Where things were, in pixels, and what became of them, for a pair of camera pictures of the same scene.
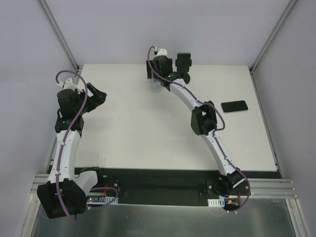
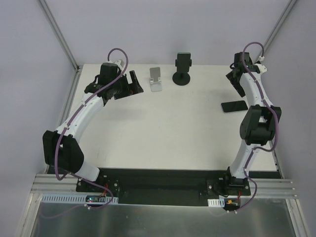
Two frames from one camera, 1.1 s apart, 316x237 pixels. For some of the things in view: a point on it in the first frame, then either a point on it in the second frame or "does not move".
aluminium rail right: (271, 188) does not move
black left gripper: (91, 96) to (126, 87)
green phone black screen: (183, 62) does not move
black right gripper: (149, 70) to (233, 78)
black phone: (234, 106) does not move
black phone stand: (183, 62) does not move
